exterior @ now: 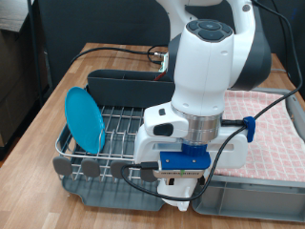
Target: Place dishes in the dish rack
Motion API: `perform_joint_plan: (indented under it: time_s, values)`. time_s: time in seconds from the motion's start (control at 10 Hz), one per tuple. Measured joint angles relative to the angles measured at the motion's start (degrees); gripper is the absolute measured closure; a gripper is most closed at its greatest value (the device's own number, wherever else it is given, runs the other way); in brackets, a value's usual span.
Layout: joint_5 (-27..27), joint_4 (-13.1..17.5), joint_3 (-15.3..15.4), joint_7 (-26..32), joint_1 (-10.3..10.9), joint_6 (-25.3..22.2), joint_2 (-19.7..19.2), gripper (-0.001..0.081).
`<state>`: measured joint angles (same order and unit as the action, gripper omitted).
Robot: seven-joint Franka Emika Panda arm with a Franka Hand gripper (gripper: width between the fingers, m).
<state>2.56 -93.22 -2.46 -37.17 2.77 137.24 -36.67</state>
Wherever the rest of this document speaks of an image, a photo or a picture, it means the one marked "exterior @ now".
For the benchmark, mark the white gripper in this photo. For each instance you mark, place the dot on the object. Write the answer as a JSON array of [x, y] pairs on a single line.
[[233, 152]]

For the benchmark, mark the blue plastic plate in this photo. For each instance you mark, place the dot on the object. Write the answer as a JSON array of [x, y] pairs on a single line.
[[83, 120]]

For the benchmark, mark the pink checked dish cloth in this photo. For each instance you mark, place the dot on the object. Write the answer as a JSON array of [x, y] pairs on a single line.
[[273, 152]]

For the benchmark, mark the grey plastic crate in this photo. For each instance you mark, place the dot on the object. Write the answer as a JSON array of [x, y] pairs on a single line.
[[254, 200]]

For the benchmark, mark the grey plastic drain tray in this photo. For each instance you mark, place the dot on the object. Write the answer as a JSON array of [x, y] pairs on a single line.
[[111, 197]]

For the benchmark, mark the dark grey cutlery caddy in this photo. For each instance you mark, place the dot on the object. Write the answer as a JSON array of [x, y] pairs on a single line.
[[127, 89]]

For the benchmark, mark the wooden cabinet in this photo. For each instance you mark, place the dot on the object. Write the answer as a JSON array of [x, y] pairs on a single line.
[[16, 79]]

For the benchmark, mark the black metal pole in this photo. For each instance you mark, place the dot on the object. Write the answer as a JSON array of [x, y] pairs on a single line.
[[35, 47]]

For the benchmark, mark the wrist camera on blue mount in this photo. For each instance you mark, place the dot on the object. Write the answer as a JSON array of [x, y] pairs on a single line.
[[184, 163]]

